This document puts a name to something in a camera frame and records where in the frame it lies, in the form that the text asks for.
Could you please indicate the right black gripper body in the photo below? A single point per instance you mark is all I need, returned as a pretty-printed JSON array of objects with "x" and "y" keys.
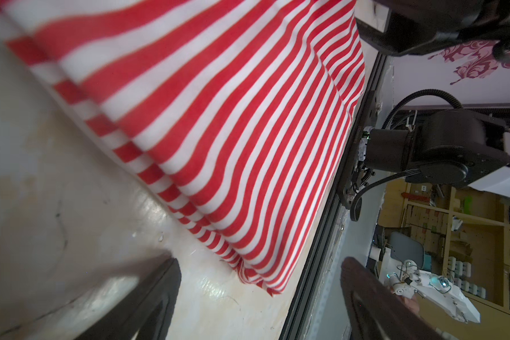
[{"x": 423, "y": 27}]

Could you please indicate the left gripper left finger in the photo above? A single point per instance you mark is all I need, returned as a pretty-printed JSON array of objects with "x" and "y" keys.
[{"x": 146, "y": 312}]

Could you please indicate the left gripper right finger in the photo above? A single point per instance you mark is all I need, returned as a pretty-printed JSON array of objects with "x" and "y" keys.
[{"x": 374, "y": 312}]

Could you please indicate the red white striped tank top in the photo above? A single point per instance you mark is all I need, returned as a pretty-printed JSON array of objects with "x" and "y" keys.
[{"x": 234, "y": 113}]

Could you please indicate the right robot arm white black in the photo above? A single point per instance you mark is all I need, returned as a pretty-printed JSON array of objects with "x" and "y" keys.
[{"x": 456, "y": 147}]

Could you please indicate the white robot device background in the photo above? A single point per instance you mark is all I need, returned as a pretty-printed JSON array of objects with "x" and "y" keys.
[{"x": 406, "y": 279}]

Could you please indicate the wooden shelf unit background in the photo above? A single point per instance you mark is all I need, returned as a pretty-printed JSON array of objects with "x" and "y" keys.
[{"x": 467, "y": 235}]

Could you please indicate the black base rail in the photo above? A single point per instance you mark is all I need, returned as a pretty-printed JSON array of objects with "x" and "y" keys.
[{"x": 320, "y": 270}]

